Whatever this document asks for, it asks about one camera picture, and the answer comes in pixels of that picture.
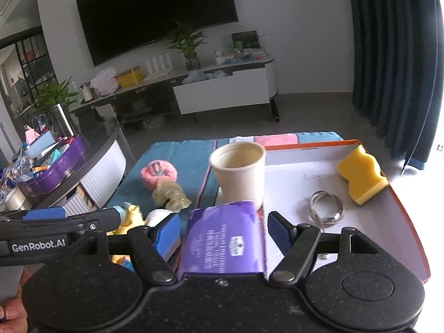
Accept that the orange rimmed white tray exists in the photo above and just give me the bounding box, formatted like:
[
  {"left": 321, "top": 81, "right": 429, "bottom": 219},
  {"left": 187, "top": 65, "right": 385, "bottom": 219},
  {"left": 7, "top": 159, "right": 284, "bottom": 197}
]
[{"left": 214, "top": 138, "right": 432, "bottom": 281}]

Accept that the beige plush toy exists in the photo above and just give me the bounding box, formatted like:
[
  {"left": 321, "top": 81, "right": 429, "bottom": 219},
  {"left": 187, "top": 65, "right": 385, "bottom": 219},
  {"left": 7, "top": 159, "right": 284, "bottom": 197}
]
[{"left": 152, "top": 178, "right": 192, "bottom": 213}]

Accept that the blue striped towel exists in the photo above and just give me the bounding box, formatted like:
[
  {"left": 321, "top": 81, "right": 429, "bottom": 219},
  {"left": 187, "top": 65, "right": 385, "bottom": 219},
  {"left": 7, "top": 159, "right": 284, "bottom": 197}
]
[{"left": 106, "top": 132, "right": 342, "bottom": 226}]

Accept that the dark green picture box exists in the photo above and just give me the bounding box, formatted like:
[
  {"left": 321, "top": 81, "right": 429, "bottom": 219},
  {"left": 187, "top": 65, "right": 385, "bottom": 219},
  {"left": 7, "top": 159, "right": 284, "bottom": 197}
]
[{"left": 232, "top": 30, "right": 261, "bottom": 51}]

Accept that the white tv cabinet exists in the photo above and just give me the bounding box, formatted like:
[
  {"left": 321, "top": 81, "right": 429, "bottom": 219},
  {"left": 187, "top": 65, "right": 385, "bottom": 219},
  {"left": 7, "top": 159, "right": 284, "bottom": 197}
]
[{"left": 71, "top": 55, "right": 278, "bottom": 116}]

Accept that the purple tin tray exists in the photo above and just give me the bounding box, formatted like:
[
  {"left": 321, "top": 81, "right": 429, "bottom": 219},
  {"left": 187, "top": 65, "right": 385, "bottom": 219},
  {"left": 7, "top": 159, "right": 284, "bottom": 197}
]
[{"left": 16, "top": 135, "right": 87, "bottom": 196}]

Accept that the potted plant on table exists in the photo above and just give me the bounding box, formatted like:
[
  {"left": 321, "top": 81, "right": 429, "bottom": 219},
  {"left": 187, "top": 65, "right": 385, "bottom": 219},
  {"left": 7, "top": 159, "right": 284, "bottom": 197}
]
[{"left": 29, "top": 77, "right": 80, "bottom": 136}]

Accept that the dark teal curtain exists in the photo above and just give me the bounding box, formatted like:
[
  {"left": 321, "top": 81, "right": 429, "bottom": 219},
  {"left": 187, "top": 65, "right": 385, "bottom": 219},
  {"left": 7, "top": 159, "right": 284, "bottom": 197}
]
[{"left": 351, "top": 0, "right": 443, "bottom": 170}]

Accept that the round black side table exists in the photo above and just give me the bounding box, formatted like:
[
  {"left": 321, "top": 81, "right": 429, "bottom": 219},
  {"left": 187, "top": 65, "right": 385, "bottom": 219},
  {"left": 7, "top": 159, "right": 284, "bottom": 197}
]
[{"left": 26, "top": 119, "right": 135, "bottom": 214}]

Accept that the person's left hand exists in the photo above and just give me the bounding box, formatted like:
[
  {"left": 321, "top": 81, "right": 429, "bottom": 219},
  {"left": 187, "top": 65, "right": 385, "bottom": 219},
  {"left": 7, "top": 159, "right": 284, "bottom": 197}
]
[{"left": 1, "top": 268, "right": 32, "bottom": 322}]

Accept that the purple tissue pack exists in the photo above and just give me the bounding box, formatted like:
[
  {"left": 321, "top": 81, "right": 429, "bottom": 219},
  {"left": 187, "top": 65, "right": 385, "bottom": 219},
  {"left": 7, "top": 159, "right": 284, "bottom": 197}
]
[{"left": 178, "top": 201, "right": 265, "bottom": 276}]

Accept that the yellow blue knitted toy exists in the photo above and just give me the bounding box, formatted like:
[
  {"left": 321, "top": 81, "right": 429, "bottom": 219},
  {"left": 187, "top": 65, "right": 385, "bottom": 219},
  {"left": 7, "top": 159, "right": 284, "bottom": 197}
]
[{"left": 107, "top": 202, "right": 145, "bottom": 271}]

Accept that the black wall television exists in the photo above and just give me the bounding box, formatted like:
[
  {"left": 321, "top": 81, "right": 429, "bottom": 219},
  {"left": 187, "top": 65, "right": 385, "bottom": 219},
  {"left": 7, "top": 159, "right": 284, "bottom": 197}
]
[{"left": 76, "top": 0, "right": 238, "bottom": 65}]

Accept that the pink knitted plush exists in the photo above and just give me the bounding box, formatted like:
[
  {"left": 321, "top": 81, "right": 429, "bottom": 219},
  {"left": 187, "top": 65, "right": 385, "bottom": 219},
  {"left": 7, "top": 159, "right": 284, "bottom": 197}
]
[{"left": 140, "top": 160, "right": 178, "bottom": 191}]

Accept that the white wifi router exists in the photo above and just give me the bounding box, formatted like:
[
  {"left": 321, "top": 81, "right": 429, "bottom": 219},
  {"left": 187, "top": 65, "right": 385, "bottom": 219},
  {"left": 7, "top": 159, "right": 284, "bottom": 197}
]
[{"left": 144, "top": 53, "right": 172, "bottom": 81}]

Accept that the potted plant on cabinet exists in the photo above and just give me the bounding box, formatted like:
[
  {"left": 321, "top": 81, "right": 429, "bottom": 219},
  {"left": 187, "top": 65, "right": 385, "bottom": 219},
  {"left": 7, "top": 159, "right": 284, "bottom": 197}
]
[{"left": 166, "top": 22, "right": 207, "bottom": 71}]

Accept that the yellow box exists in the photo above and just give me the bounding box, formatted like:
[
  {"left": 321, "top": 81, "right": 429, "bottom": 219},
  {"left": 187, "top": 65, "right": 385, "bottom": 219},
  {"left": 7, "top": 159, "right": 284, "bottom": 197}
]
[{"left": 116, "top": 65, "right": 143, "bottom": 88}]

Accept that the yellow sponge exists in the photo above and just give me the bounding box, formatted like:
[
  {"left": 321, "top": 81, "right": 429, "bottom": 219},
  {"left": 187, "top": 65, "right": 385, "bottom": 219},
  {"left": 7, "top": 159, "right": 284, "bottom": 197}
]
[{"left": 337, "top": 144, "right": 389, "bottom": 205}]

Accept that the clear tape roll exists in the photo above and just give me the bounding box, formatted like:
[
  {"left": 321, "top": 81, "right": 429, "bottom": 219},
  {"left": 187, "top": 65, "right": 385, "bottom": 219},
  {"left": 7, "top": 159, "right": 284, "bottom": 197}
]
[{"left": 1, "top": 186, "right": 29, "bottom": 212}]

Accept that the white plastic bag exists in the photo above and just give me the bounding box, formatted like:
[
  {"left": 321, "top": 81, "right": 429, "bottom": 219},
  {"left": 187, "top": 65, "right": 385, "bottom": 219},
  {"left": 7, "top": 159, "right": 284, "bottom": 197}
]
[{"left": 90, "top": 68, "right": 119, "bottom": 96}]

